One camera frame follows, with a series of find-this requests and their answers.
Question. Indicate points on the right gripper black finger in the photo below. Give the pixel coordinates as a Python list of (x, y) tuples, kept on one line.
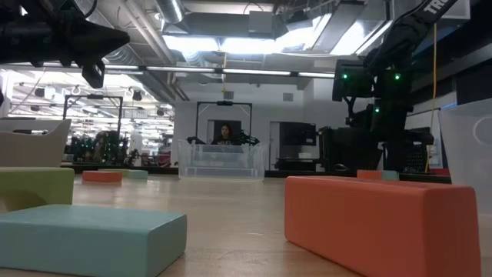
[(393, 157), (376, 155)]

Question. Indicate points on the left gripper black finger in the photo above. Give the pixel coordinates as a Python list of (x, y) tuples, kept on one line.
[(94, 75), (92, 38)]

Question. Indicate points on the light blue rectangular block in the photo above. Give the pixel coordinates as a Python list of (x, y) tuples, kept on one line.
[(88, 238), (390, 175), (137, 174)]

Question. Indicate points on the orange rectangular block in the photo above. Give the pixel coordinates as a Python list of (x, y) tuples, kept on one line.
[(369, 174), (384, 227), (102, 176)]

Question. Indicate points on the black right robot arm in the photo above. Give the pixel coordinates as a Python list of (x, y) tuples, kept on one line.
[(403, 32)]

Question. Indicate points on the neighbouring station robot arm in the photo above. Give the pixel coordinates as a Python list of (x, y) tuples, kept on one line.
[(197, 141), (249, 139)]

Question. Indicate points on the black perforated rack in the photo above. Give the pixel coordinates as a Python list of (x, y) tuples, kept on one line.
[(417, 157)]

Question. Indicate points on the black cabinet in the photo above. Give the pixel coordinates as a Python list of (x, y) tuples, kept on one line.
[(338, 150)]

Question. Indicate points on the clear plastic bin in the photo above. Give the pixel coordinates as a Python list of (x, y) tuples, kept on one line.
[(221, 161), (469, 173)]

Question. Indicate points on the black monitor panel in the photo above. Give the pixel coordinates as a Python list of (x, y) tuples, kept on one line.
[(298, 134)]

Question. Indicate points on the grey plastic bin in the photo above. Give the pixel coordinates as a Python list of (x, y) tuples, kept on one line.
[(30, 148)]

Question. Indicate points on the person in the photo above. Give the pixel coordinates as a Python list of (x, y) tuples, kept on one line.
[(226, 132)]

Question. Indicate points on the long ceiling light bar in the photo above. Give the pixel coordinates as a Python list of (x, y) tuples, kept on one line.
[(253, 72)]

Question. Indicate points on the black gantry frame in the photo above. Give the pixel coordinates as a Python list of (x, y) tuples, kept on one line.
[(224, 103), (94, 96)]

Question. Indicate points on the silver ventilation duct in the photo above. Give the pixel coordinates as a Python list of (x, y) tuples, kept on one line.
[(169, 9)]

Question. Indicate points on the grey wall vent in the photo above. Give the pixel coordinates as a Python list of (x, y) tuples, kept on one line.
[(288, 97), (228, 95)]

